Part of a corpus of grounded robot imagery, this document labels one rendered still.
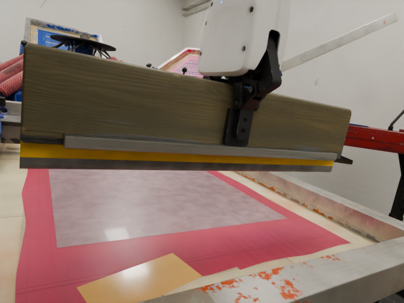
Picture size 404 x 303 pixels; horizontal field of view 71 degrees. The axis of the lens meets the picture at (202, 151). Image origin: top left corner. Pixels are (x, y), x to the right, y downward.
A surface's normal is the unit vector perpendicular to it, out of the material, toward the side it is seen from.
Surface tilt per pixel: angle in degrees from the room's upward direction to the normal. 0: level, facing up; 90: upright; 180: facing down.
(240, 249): 0
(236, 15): 90
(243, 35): 89
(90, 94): 90
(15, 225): 0
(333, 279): 0
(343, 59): 90
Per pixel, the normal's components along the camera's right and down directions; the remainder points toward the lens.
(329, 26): -0.86, -0.03
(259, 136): 0.49, 0.23
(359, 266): 0.15, -0.97
